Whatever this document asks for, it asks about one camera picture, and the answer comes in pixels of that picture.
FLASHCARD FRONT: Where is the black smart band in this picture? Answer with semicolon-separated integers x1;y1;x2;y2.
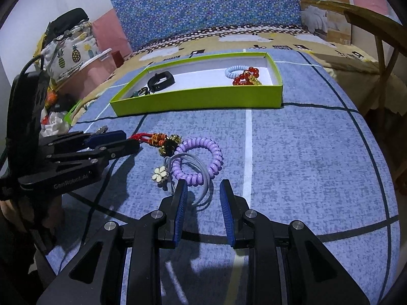
147;71;175;93

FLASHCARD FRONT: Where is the black bag on top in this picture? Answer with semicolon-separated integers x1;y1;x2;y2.
46;8;89;40

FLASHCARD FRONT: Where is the wooden chair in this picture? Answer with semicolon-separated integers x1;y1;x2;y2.
300;0;407;185

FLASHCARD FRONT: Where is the blue patterned headboard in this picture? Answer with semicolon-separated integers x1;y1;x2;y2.
110;0;301;50

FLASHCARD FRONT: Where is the tan sheep print bedsheet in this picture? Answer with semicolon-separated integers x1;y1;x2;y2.
74;26;407;125

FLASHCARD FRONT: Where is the blue checked blanket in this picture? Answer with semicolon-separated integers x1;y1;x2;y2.
45;49;400;305

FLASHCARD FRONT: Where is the pineapple print bag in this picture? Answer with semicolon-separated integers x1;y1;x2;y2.
41;21;100;84

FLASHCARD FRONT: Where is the purple spiral hair tie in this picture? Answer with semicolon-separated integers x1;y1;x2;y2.
170;135;224;187

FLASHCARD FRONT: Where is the gold black flower charm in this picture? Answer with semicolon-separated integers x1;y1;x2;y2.
159;134;182;157

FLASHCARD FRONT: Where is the green white shallow box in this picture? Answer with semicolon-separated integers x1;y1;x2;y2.
110;52;283;116

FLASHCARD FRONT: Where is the grey flower hair tie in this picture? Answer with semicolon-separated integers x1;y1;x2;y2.
151;152;211;213

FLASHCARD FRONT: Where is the cardboard quilt box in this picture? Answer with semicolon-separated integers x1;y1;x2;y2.
299;0;352;45

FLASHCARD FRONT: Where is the black cord bead necklace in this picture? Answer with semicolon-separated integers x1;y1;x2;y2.
129;86;151;99

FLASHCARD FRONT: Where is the pink storage bin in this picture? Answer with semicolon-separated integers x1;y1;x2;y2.
55;48;117;101

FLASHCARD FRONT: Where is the light blue spiral hair tie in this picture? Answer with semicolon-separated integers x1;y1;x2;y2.
224;65;252;81

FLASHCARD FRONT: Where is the red bead bracelet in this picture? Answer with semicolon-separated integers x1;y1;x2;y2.
232;66;263;87

